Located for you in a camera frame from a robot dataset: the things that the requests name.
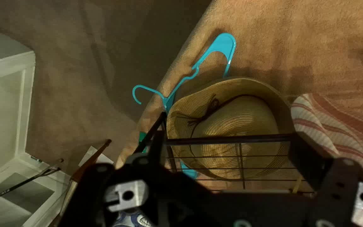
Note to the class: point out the teal plastic hanger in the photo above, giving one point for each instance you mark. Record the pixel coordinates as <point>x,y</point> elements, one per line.
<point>219,44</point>

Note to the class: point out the orange white striped cloth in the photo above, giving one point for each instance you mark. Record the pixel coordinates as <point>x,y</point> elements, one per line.
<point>337,126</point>

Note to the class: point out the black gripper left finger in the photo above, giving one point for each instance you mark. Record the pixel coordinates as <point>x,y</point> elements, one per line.
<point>126,195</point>

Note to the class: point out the tan folded cloth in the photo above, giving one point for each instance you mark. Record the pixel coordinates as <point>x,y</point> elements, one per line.
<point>232,117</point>

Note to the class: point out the white dresser with drawers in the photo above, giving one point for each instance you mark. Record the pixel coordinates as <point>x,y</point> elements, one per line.
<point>5,104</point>

